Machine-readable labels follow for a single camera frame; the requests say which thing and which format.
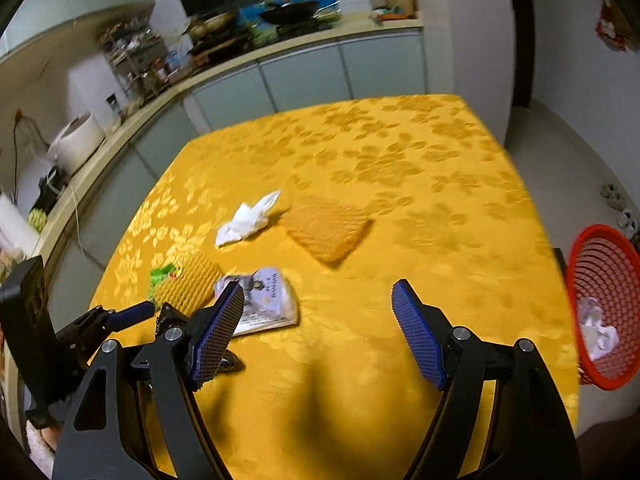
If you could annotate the white rice cooker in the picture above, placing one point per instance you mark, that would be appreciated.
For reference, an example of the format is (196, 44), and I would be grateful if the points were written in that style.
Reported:
(77, 145)

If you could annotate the beige kitchen countertop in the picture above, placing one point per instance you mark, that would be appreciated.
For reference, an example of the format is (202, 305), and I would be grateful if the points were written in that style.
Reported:
(320, 35)

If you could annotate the small white tissue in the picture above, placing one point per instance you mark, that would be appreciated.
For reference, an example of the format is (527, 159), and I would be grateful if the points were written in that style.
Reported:
(242, 222)

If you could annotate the dark wooden door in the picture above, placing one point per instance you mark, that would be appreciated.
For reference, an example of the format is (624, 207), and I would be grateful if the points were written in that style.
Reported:
(522, 35)

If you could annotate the yellow green object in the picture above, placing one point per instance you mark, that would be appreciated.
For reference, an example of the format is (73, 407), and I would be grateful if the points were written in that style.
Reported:
(37, 219)

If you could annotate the grey printed snack packet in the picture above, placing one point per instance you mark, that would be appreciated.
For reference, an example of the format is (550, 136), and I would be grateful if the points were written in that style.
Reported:
(267, 300)

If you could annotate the pale green kitchen cabinets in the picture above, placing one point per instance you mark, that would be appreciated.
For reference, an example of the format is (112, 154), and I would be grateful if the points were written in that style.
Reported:
(310, 75)

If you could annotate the yellow cooking pot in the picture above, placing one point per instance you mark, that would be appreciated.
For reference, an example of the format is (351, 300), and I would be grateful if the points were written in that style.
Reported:
(210, 22)

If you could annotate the red plastic mesh basket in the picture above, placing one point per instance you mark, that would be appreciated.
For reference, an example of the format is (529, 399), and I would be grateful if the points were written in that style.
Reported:
(620, 280)

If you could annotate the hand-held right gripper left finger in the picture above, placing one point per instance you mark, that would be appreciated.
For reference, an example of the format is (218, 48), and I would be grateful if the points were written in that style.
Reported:
(217, 335)

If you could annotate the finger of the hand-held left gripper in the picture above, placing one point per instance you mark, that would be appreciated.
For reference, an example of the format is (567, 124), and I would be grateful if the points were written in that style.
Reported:
(132, 312)
(167, 316)

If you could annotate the black appliance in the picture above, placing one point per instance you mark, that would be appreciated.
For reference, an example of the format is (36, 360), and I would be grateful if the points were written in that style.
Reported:
(47, 187)

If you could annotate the thick yellow foam net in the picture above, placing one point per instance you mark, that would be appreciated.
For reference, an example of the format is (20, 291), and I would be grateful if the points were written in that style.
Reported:
(192, 277)

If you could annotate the yellow floral tablecloth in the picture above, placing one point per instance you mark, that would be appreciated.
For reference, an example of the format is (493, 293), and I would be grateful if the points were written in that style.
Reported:
(400, 200)

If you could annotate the metal condiment rack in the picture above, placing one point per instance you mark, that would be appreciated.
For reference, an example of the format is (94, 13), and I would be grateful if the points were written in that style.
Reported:
(135, 60)

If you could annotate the black wok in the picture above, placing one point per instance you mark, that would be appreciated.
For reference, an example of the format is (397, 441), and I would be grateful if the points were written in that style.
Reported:
(290, 11)

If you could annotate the person's left forearm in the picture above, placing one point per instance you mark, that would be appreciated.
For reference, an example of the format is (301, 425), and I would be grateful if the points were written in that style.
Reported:
(40, 447)

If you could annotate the green plastic wrapper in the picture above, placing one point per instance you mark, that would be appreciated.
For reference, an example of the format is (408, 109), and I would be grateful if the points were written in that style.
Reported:
(161, 276)

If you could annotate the red hanging bag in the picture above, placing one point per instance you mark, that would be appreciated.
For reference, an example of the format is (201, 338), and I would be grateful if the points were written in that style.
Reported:
(610, 22)

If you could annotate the glass container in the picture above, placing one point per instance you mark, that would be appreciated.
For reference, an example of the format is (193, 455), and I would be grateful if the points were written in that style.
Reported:
(330, 14)

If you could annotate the white shoe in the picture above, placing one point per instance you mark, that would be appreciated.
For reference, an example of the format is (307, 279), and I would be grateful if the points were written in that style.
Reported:
(625, 217)
(635, 229)

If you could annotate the clear bubble wrap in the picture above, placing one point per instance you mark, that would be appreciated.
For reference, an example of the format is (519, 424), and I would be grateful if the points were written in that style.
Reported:
(590, 310)

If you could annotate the large white tissue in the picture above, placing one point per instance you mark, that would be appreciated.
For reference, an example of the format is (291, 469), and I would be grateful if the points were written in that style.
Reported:
(600, 340)

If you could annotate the orange cloth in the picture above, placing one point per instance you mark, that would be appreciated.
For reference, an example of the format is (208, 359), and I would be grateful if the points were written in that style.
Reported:
(390, 14)

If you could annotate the black gas stove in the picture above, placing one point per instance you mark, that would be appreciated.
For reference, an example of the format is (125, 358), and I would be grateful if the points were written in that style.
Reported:
(220, 45)

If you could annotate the beige slipper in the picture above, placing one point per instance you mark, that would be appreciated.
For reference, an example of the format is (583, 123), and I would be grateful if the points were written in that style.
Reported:
(606, 191)
(617, 201)

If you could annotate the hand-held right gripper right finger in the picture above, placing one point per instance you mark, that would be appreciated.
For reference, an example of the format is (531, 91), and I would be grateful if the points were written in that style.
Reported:
(417, 340)

